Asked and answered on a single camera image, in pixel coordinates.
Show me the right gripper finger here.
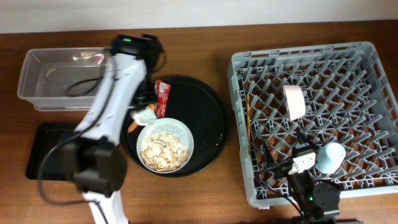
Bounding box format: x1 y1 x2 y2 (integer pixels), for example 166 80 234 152
262 140 275 168
296 131 314 149

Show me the light blue cup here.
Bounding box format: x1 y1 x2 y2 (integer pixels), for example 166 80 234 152
315 142 346 174

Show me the red snack wrapper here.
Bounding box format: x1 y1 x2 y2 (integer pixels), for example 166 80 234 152
155 80 170 118

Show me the white pink bowl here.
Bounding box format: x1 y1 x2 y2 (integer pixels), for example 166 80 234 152
283 85 306 121

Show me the wooden chopstick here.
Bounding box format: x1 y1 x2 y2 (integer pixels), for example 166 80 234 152
246 94 251 146

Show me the white napkin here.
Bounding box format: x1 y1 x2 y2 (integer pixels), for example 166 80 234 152
130 106 158 126

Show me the orange carrot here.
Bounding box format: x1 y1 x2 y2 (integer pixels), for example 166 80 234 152
127 104 155 133

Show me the grey plate with food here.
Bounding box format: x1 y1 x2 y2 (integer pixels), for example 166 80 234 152
136 118 194 174

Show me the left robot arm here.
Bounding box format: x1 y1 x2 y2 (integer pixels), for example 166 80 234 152
60 34 164 223

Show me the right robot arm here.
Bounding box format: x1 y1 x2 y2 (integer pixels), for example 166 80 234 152
257 131 341 223

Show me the grey dishwasher rack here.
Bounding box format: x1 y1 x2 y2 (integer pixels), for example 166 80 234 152
227 42 397 209

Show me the round black serving tray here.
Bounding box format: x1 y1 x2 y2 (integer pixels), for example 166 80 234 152
120 75 229 178

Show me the clear plastic bin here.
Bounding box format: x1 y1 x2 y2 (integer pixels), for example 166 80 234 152
17 47 106 111

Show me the food scraps and rice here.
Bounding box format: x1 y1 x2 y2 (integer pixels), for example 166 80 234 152
139 131 190 172

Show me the black rectangular tray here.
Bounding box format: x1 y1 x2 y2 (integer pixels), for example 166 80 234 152
25 123 76 181

